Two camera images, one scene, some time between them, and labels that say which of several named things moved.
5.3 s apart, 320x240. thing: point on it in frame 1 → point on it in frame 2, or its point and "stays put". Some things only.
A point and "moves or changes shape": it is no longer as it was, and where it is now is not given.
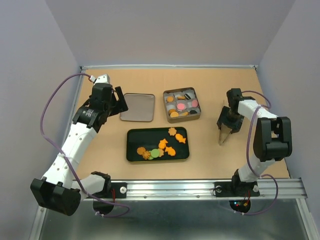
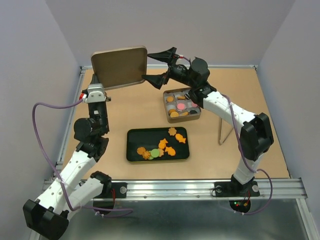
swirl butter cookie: [171, 110] stays put
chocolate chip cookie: [170, 98] stays put
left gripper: [121, 105] → [95, 79]
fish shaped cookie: [180, 138] stays put
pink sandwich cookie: [181, 107] stays put
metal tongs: [224, 132] moves or changes shape
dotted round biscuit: [174, 114] stays put
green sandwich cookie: [155, 153] stays put
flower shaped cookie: [172, 131] stays put
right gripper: [236, 125] → [159, 80]
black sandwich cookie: [187, 97] stays put
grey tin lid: [141, 107] → [119, 68]
